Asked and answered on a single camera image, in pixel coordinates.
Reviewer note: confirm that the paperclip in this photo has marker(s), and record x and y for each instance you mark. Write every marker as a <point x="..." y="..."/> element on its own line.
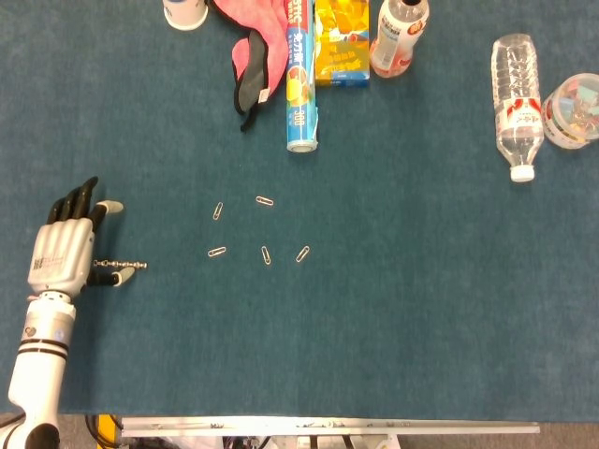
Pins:
<point x="265" y="201"/>
<point x="266" y="255"/>
<point x="216" y="252"/>
<point x="302" y="254"/>
<point x="217" y="211"/>

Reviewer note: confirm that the pink drink bottle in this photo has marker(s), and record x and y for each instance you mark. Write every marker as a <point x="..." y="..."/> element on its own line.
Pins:
<point x="398" y="37"/>

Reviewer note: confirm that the pink and grey plush mask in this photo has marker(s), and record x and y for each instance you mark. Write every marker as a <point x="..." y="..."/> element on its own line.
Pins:
<point x="269" y="42"/>

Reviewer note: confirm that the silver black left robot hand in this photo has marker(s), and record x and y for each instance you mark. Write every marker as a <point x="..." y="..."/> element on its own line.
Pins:
<point x="61" y="252"/>

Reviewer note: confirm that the clear water bottle white cap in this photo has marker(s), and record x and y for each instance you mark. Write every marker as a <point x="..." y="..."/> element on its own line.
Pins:
<point x="517" y="93"/>

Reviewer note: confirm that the yellow and blue carton box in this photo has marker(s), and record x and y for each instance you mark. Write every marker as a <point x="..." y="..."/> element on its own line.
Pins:
<point x="341" y="47"/>

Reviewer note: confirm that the yellow frame part under table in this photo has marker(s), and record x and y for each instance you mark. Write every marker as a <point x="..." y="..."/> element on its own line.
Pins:
<point x="110" y="428"/>

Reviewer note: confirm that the blue plastic wrap roll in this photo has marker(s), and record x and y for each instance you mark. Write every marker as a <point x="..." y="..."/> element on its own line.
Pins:
<point x="302" y="93"/>

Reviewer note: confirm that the aluminium table edge rail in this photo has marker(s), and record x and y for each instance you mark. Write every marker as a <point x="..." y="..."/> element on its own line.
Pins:
<point x="327" y="425"/>

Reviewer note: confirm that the clear tub of binder clips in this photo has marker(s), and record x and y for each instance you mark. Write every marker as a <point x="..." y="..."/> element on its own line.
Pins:
<point x="573" y="112"/>

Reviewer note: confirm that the white paper cup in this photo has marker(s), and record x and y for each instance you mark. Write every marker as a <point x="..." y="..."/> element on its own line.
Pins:
<point x="185" y="11"/>

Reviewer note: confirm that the silver metal bead chain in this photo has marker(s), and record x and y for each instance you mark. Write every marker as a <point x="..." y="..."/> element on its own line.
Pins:
<point x="112" y="264"/>

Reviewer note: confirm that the blue felt table cloth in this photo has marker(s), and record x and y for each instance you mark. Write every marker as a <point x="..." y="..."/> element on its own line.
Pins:
<point x="374" y="280"/>

